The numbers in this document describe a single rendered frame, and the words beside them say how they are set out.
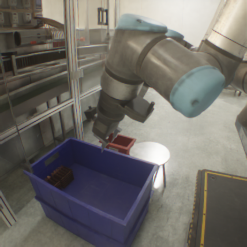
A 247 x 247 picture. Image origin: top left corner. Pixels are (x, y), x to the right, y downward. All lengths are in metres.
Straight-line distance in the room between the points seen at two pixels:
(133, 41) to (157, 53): 0.05
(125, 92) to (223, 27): 0.23
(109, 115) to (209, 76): 0.24
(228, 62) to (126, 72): 0.20
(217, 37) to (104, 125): 0.32
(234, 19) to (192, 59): 0.14
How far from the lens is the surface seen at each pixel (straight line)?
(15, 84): 1.42
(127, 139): 1.74
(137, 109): 0.38
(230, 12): 0.37
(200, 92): 0.25
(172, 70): 0.26
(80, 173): 1.20
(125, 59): 0.32
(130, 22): 0.31
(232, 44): 0.37
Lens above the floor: 1.03
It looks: 27 degrees down
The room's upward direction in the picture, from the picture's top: 1 degrees clockwise
